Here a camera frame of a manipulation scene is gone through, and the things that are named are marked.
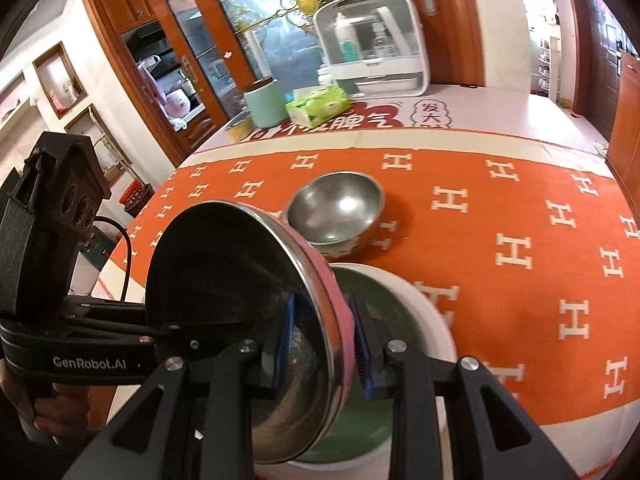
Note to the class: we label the white shoe rack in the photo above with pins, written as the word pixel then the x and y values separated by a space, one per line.
pixel 547 60

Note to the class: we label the red basket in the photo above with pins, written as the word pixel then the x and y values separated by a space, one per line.
pixel 134 194

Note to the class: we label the wooden kitchen cabinet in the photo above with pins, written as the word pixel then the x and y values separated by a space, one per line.
pixel 125 5

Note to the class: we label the green tissue pack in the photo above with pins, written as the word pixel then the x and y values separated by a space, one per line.
pixel 320 105

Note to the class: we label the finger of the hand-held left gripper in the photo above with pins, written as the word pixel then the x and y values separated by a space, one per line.
pixel 100 305
pixel 125 332

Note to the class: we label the wood framed glass sliding door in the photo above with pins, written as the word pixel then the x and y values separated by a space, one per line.
pixel 460 20

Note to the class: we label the wooden wall frame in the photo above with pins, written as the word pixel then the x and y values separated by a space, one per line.
pixel 60 80
pixel 100 150

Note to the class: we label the glass jar with yellow contents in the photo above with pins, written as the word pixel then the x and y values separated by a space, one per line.
pixel 239 130

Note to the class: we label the plain white plate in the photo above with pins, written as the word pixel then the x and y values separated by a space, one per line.
pixel 440 340

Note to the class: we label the white bottle with green label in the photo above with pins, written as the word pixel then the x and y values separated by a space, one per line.
pixel 347 40

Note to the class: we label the wooden wall cabinet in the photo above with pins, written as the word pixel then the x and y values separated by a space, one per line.
pixel 630 125

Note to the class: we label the person's left hand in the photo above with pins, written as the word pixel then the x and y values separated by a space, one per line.
pixel 65 405

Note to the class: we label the white pill bottle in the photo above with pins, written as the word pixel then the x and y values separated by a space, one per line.
pixel 326 75

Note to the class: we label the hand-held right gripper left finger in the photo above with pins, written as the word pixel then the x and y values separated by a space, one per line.
pixel 285 340

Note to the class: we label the clear plastic bottle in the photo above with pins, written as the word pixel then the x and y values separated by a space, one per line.
pixel 382 40

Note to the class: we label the pink white kitchen appliance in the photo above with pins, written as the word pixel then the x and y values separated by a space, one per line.
pixel 175 105

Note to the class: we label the white clear storage box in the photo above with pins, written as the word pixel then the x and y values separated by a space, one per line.
pixel 417 50

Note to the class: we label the mint green canister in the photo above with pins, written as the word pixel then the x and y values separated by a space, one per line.
pixel 265 105

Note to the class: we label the dark wooden door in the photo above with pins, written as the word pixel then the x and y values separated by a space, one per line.
pixel 600 60

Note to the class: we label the green plate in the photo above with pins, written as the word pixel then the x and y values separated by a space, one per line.
pixel 400 310

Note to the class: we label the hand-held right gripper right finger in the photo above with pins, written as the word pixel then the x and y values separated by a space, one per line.
pixel 361 347

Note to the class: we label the orange patterned tablecloth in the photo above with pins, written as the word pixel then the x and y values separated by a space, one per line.
pixel 500 210

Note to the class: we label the pink steel bowl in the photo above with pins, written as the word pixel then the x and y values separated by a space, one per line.
pixel 225 270

